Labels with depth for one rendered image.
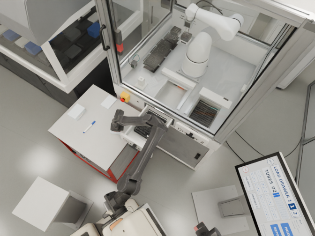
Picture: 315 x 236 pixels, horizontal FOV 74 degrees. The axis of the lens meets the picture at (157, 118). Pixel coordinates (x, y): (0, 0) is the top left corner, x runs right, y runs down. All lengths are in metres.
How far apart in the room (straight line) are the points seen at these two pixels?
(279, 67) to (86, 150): 1.44
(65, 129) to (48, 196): 0.53
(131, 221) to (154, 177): 1.47
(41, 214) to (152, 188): 1.14
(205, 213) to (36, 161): 1.96
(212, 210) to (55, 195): 1.54
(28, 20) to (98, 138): 0.94
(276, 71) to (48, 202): 1.63
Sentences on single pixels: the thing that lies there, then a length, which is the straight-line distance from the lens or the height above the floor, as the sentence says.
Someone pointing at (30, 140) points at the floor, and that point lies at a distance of 2.92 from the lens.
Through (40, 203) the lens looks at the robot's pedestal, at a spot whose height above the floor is 0.76.
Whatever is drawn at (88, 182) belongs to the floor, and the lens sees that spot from 2.52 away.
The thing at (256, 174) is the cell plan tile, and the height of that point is 1.06.
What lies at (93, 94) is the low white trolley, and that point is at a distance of 2.03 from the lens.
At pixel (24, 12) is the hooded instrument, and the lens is 1.53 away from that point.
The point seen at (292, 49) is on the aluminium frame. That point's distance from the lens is 0.93.
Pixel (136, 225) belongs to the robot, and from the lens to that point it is 1.03.
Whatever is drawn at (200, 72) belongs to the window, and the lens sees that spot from 1.17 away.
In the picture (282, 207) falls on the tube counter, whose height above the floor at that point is 1.11.
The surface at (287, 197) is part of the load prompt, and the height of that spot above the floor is 1.15.
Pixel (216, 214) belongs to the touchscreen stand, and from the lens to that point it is 2.48.
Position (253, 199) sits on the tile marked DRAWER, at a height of 1.00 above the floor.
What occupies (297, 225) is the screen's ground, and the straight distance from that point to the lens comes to 1.51.
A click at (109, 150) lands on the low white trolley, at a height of 0.76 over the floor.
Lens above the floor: 2.40
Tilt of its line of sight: 63 degrees down
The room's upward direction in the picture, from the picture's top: 6 degrees clockwise
